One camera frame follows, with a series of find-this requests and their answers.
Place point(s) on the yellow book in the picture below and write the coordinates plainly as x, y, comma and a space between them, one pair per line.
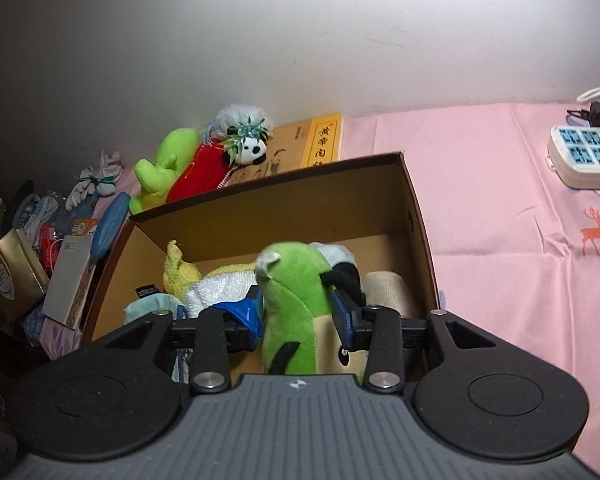
322, 142

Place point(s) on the panda plush toy red body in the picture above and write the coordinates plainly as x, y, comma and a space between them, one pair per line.
195, 177

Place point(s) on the blue oval case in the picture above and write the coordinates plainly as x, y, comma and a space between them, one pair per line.
109, 225

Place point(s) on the grey flat box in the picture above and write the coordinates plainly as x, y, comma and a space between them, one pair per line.
67, 282

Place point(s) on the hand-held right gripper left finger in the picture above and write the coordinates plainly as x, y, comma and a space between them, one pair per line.
248, 310

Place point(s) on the yellow cloth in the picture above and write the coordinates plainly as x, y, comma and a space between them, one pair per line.
177, 272

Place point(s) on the gold packet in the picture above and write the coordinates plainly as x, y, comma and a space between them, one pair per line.
15, 270

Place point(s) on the grey fluffy plush toy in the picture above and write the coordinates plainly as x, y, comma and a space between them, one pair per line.
235, 117

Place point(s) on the red packet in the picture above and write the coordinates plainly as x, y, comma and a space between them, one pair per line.
50, 245

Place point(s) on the white blue power strip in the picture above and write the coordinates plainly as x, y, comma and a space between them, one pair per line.
587, 160

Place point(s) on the light blue cloth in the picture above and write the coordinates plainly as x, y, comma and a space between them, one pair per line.
150, 307

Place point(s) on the lime green plush toy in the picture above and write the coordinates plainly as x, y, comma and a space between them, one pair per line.
167, 160

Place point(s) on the pink printed bed sheet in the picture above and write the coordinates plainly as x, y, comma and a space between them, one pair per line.
495, 240

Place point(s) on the green plush toy beige belly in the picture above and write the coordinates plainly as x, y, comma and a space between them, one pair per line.
290, 300

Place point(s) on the beige rolled towel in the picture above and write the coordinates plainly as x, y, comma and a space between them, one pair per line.
387, 290

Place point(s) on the white gloves bundle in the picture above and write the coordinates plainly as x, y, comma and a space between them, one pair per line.
102, 182

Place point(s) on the orange packet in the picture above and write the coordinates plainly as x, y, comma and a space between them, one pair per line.
86, 227

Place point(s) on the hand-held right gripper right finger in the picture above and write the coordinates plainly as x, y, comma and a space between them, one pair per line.
341, 321

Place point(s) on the blue white checked cloth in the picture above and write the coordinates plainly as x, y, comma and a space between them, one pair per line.
32, 215

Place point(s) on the white towel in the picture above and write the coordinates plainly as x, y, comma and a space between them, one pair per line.
220, 282

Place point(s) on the brown cardboard box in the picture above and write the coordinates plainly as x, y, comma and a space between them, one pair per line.
305, 210

